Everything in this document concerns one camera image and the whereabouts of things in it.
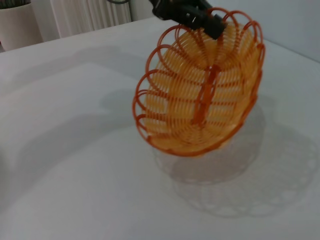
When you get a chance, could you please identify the white ribbed radiator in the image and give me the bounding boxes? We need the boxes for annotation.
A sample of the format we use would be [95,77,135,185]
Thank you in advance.
[49,0,133,39]

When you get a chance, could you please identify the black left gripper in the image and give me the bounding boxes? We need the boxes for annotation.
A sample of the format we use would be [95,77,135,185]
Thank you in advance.
[147,0,227,40]

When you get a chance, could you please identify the orange woven plastic basket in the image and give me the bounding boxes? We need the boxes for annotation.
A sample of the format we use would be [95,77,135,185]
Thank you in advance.
[131,6,266,158]

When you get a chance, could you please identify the white plant pot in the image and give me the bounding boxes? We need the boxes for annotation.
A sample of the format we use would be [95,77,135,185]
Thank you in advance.
[0,1,43,52]

